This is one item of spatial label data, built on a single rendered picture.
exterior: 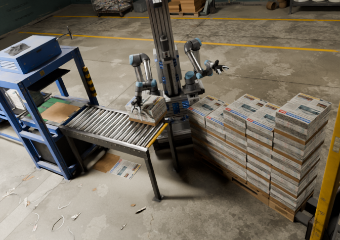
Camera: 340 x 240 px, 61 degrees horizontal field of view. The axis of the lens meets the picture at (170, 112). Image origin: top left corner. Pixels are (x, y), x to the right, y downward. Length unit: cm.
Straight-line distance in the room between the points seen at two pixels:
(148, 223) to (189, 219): 47
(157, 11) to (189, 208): 231
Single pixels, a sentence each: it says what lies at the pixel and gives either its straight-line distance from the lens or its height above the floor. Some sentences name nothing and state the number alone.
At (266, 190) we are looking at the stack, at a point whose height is 24.
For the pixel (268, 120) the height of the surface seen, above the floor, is 107.
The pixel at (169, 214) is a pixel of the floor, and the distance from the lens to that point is 347.
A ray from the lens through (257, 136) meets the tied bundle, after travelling 287.
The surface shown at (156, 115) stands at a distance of 329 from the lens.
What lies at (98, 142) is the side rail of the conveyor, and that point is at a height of 73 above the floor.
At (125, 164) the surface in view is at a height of 1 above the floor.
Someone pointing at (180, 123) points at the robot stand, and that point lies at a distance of 428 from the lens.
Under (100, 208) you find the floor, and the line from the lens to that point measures 377.
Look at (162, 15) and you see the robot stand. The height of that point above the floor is 179.
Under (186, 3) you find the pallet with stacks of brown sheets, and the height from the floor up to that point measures 41.
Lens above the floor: 281
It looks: 35 degrees down
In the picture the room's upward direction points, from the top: 11 degrees counter-clockwise
